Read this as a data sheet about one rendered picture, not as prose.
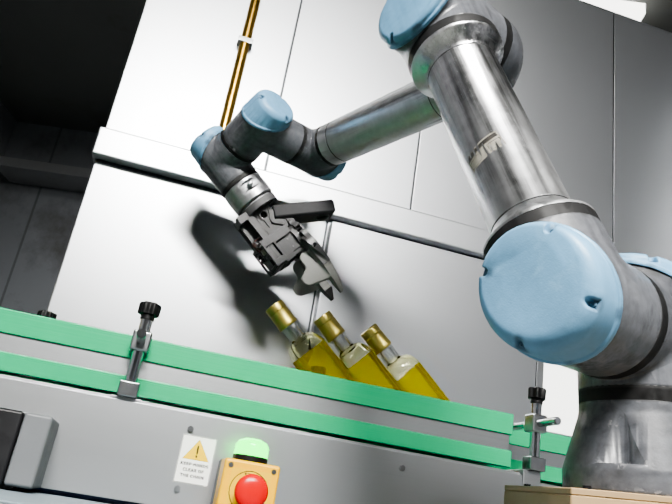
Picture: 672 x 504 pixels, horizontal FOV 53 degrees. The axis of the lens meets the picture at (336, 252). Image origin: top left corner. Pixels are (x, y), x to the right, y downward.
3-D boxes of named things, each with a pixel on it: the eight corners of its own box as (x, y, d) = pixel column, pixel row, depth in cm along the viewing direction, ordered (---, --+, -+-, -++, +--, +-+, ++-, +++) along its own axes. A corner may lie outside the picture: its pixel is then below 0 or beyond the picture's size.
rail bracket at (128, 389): (140, 404, 90) (165, 308, 95) (141, 398, 83) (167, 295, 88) (110, 398, 89) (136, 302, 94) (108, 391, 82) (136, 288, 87)
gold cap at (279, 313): (294, 322, 115) (279, 302, 116) (299, 317, 112) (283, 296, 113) (278, 334, 114) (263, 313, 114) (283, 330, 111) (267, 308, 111)
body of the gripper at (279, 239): (272, 281, 119) (230, 227, 120) (308, 254, 122) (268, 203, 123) (281, 268, 112) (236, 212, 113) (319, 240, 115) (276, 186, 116)
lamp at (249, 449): (263, 465, 89) (267, 442, 90) (269, 465, 85) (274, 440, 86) (229, 459, 88) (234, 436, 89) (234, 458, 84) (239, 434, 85)
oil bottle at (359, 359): (428, 440, 116) (353, 341, 118) (441, 438, 111) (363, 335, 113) (405, 461, 114) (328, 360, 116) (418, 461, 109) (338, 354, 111)
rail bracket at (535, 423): (506, 473, 111) (510, 397, 115) (565, 472, 96) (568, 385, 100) (489, 470, 110) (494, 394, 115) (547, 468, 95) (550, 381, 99)
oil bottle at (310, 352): (382, 431, 115) (306, 331, 117) (393, 429, 110) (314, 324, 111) (358, 453, 112) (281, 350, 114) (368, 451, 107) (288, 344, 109)
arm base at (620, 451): (771, 506, 59) (759, 392, 63) (608, 490, 58) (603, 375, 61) (671, 499, 74) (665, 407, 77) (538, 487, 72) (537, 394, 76)
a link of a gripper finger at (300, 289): (306, 315, 121) (278, 273, 119) (331, 297, 123) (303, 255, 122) (313, 315, 118) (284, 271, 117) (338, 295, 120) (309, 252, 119)
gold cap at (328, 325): (341, 332, 117) (326, 312, 117) (347, 328, 114) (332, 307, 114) (326, 344, 116) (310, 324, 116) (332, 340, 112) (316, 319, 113)
